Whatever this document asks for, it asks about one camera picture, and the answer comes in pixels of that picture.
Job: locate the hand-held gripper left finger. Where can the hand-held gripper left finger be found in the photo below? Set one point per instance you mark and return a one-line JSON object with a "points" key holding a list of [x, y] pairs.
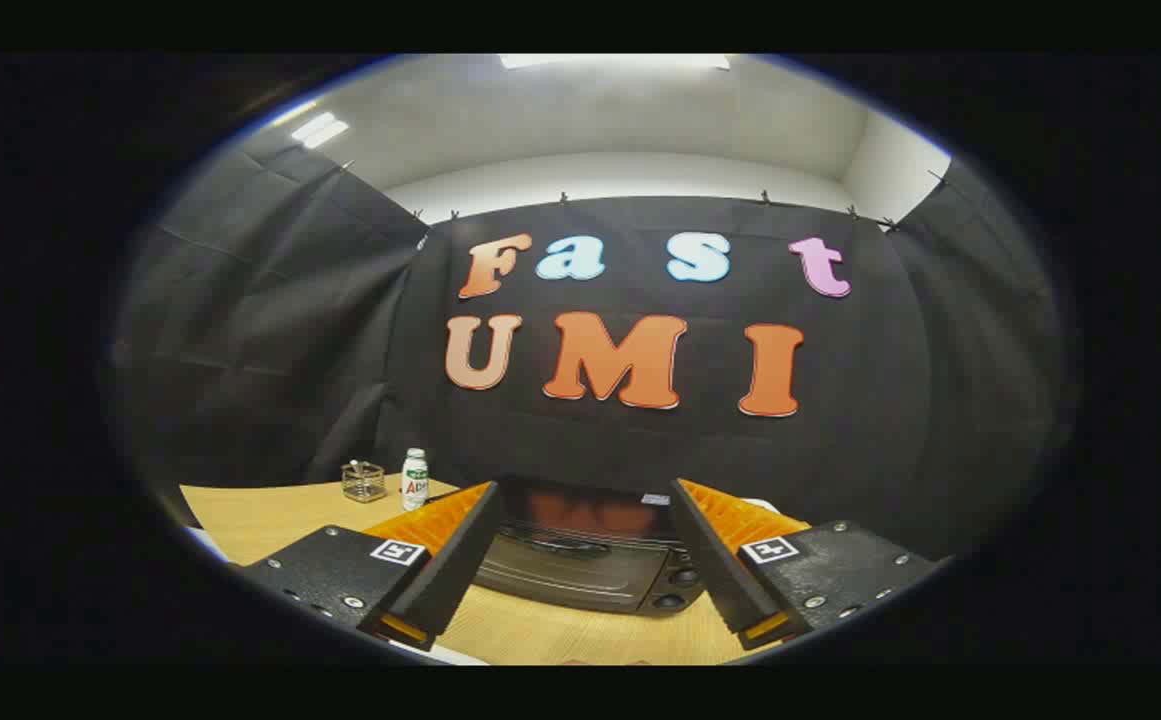
{"points": [[450, 570]]}

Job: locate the black toaster oven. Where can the black toaster oven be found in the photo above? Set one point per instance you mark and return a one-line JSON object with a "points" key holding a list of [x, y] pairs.
{"points": [[580, 575]]}

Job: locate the small ceiling light panel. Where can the small ceiling light panel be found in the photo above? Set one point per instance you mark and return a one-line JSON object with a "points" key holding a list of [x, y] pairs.
{"points": [[320, 130]]}

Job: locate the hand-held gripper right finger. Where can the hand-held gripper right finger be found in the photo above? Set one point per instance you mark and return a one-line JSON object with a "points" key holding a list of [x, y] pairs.
{"points": [[715, 560]]}

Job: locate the white drink bottle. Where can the white drink bottle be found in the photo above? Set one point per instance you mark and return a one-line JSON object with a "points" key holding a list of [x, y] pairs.
{"points": [[415, 485]]}

